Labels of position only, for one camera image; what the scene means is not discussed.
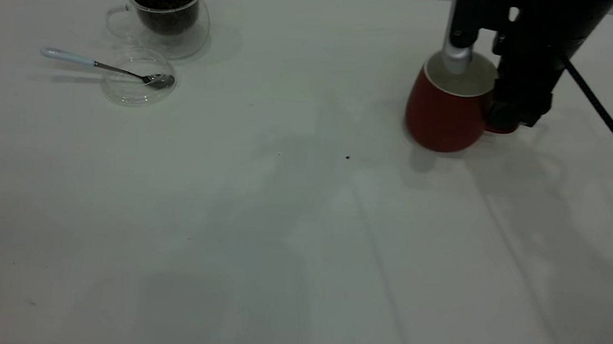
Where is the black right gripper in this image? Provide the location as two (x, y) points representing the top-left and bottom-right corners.
(435, 0), (613, 142)

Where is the red ceramic mug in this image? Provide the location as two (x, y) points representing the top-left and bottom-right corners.
(402, 45), (527, 160)

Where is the white handled metal spoon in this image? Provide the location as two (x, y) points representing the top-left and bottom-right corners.
(39, 46), (177, 91)

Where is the clear glass cup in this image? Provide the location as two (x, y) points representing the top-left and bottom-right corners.
(103, 0), (214, 64)

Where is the dark coffee beans heap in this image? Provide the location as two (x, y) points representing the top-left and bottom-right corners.
(131, 0), (201, 40)

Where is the clear glass lid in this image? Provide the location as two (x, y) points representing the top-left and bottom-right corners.
(99, 44), (180, 111)

